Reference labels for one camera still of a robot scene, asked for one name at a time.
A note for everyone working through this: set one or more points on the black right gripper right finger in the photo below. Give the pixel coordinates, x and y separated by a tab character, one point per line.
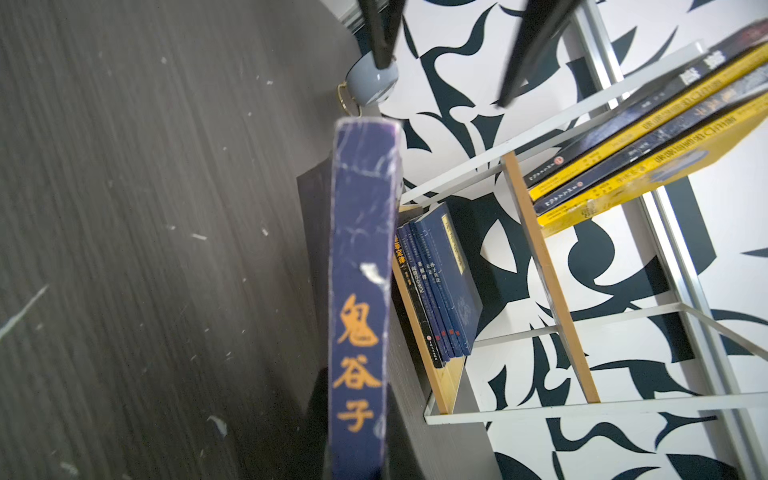
541	20

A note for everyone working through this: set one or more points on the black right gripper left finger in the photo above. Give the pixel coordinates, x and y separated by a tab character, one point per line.
382	31

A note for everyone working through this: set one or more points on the yellow cartoon book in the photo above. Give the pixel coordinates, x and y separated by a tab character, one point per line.
703	146
648	120

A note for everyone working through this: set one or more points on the navy book yellow label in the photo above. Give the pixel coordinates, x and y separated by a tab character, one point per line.
416	294

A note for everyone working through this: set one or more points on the light blue alarm clock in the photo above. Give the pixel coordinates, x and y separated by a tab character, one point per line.
365	84

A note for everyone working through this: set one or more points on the black barcode book on shelf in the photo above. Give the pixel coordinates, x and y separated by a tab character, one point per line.
648	102

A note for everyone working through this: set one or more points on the black Murphy law book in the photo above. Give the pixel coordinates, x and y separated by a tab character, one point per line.
423	329

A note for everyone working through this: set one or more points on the white wooden book shelf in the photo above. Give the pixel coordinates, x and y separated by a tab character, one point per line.
451	56

